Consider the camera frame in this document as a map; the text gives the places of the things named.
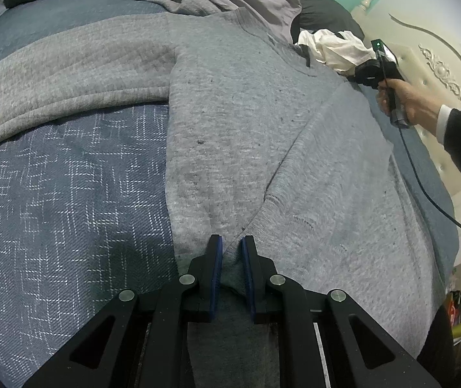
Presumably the cream tufted headboard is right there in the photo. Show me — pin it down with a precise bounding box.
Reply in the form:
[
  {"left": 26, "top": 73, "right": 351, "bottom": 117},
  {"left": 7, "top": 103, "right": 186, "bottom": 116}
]
[{"left": 354, "top": 0, "right": 461, "bottom": 227}]

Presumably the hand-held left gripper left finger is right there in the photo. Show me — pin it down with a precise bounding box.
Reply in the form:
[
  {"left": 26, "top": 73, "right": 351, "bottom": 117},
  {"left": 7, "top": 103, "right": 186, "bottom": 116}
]
[{"left": 22, "top": 234, "right": 224, "bottom": 388}]

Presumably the person's dark clothed body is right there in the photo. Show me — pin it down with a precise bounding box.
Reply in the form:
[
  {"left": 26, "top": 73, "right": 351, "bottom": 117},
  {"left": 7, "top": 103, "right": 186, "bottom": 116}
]
[{"left": 416, "top": 303, "right": 457, "bottom": 388}]

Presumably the white crumpled garment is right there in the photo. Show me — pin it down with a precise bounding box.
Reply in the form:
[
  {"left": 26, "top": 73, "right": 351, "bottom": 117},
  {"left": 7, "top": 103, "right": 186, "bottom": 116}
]
[{"left": 295, "top": 29, "right": 377, "bottom": 75}]

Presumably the person's right hand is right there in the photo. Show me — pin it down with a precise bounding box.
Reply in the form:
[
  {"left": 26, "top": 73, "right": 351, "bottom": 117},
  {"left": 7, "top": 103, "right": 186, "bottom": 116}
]
[{"left": 376, "top": 79, "right": 443, "bottom": 127}]

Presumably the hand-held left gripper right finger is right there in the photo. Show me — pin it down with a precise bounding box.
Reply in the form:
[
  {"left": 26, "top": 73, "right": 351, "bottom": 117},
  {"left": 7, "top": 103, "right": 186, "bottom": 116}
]
[{"left": 242, "top": 234, "right": 439, "bottom": 388}]

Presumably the blue flecked bed blanket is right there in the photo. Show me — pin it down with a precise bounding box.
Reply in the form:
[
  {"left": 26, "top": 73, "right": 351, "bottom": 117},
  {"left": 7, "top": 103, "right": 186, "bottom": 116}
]
[{"left": 0, "top": 0, "right": 461, "bottom": 388}]

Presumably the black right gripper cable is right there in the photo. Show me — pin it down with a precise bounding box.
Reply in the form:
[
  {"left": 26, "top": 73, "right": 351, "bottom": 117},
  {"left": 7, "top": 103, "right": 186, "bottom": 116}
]
[{"left": 396, "top": 123, "right": 461, "bottom": 247}]

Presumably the red packet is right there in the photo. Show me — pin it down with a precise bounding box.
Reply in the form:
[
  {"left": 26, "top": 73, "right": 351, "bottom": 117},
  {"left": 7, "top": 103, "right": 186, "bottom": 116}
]
[{"left": 446, "top": 290, "right": 461, "bottom": 321}]

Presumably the grey knit sweater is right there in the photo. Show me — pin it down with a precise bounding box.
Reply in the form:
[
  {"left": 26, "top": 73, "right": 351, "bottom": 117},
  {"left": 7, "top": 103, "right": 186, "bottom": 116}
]
[{"left": 0, "top": 8, "right": 445, "bottom": 388}]

